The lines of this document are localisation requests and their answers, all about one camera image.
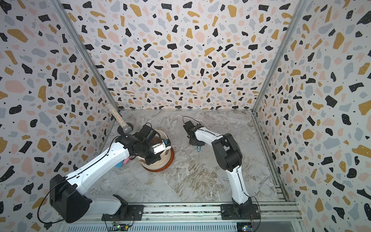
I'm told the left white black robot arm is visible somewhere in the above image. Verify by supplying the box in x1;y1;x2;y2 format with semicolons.
49;124;171;223

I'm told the cream ceramic pot with mud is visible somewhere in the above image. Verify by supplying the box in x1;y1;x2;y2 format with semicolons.
136;129;172;172

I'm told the terracotta saucer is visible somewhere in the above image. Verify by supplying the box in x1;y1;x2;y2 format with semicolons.
137;148;175;172

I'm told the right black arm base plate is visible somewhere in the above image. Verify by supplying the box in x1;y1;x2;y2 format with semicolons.
220;204;261;220

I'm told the blue silicone tool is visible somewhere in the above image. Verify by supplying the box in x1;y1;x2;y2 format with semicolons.
115;161;123;168

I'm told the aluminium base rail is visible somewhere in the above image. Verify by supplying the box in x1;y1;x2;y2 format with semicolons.
56;201;303;232

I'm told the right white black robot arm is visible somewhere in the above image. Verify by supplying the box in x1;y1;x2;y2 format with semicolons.
183;121;254;218

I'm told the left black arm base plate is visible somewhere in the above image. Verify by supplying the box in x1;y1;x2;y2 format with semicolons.
101;205;145;222

